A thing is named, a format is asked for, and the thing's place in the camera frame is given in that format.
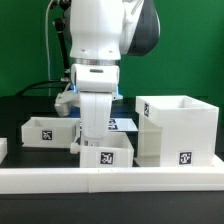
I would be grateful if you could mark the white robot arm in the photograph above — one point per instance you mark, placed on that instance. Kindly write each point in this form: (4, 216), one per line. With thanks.
(102, 31)

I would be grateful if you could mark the white workspace border frame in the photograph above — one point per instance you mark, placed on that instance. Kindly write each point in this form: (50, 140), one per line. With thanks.
(93, 180)

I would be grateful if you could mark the white front drawer box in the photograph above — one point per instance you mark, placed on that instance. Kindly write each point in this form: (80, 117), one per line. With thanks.
(114, 151)

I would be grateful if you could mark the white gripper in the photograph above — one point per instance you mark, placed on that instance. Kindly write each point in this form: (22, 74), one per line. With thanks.
(95, 86)

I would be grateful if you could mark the white drawer cabinet frame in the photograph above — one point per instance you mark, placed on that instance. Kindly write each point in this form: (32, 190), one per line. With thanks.
(175, 131)

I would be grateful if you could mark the printed marker sheet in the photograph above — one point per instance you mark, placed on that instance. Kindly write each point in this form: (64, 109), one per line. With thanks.
(122, 125)

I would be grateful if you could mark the white drawer box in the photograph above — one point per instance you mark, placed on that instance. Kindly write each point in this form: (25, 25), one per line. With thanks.
(46, 132)
(114, 151)

